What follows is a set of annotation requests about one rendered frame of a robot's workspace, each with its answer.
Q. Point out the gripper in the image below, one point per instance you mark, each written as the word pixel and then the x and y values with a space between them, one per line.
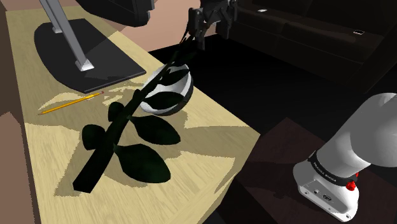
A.
pixel 217 5

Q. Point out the yellow pencil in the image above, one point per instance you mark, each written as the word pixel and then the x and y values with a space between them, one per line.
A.
pixel 69 104

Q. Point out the dark green leafy plant stem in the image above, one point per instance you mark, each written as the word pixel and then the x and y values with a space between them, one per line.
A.
pixel 102 158

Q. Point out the white bowl with black rim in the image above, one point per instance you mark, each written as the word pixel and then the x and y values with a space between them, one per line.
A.
pixel 152 108

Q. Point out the light wooden desk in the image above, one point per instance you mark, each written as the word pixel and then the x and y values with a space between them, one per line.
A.
pixel 201 173

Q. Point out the black monitor with grey stand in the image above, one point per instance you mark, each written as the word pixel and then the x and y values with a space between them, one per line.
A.
pixel 77 65

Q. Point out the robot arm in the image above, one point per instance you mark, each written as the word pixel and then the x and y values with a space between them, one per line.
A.
pixel 341 155

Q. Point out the dark robot stand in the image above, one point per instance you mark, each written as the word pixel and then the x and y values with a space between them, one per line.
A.
pixel 279 149

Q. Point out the dark sofa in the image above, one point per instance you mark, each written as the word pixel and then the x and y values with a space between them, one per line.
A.
pixel 310 40

